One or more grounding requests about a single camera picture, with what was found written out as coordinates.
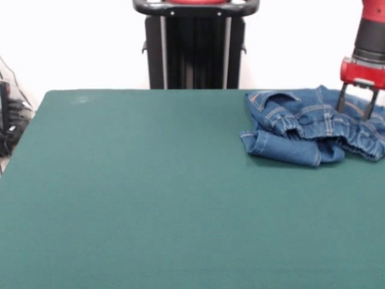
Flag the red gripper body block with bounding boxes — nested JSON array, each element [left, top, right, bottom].
[[340, 56, 385, 90]]

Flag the blue denim jeans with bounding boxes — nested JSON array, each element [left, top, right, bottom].
[[239, 85, 385, 169]]

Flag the black robot pedestal stand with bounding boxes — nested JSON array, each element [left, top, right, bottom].
[[132, 0, 261, 90]]

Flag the black cable bundle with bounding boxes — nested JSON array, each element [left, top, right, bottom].
[[0, 98, 33, 157]]

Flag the black electronics box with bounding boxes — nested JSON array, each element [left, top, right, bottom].
[[0, 80, 11, 131]]

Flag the dark green table cloth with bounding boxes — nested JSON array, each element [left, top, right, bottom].
[[0, 89, 385, 289]]

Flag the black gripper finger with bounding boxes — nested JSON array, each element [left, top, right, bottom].
[[336, 83, 349, 113], [363, 89, 379, 121]]

